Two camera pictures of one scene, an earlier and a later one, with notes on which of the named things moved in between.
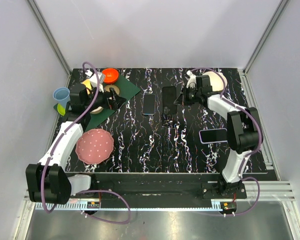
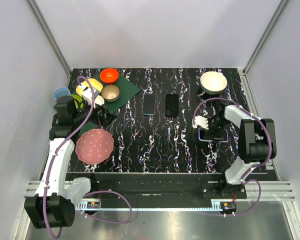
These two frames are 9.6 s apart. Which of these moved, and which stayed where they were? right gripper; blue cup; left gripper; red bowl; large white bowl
Moved: right gripper; left gripper
Stayed: large white bowl; red bowl; blue cup
